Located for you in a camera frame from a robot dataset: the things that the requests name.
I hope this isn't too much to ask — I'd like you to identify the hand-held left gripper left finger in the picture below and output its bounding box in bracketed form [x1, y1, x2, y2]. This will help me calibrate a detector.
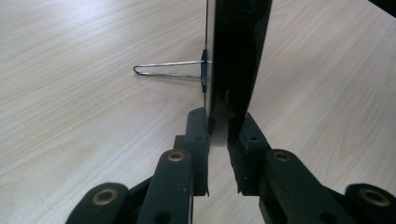
[173, 106, 210, 197]

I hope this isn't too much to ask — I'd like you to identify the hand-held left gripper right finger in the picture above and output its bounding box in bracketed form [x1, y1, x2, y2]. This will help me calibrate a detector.
[227, 112, 272, 197]

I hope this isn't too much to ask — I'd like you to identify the black lacquer floral plate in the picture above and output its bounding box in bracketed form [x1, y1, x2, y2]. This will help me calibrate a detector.
[205, 0, 274, 147]

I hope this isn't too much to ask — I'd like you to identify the metal wire clip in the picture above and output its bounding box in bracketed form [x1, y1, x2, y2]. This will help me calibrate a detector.
[133, 49, 213, 94]

